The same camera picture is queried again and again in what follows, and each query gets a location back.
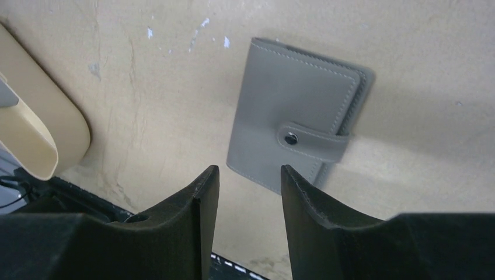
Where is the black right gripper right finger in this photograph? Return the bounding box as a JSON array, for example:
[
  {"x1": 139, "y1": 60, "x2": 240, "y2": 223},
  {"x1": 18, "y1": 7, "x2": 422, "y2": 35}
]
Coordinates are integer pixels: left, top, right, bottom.
[{"x1": 281, "y1": 165, "x2": 494, "y2": 279}]

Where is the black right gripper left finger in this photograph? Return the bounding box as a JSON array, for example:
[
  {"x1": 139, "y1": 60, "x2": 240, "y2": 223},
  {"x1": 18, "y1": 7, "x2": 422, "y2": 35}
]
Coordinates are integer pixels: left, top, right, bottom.
[{"x1": 1, "y1": 165, "x2": 219, "y2": 279}]

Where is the grey leather card holder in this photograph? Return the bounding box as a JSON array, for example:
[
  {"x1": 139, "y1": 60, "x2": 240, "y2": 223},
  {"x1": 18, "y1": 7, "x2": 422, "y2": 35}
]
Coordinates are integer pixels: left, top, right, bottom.
[{"x1": 226, "y1": 37, "x2": 375, "y2": 193}]

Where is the stack of credit cards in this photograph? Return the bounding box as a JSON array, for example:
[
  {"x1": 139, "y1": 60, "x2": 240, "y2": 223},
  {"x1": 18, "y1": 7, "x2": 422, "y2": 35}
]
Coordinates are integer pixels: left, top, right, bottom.
[{"x1": 0, "y1": 73, "x2": 19, "y2": 108}]

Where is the beige plastic tray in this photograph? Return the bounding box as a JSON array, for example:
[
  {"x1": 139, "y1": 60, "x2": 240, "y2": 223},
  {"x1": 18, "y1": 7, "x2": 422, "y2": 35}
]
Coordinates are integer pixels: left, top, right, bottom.
[{"x1": 1, "y1": 27, "x2": 90, "y2": 181}]

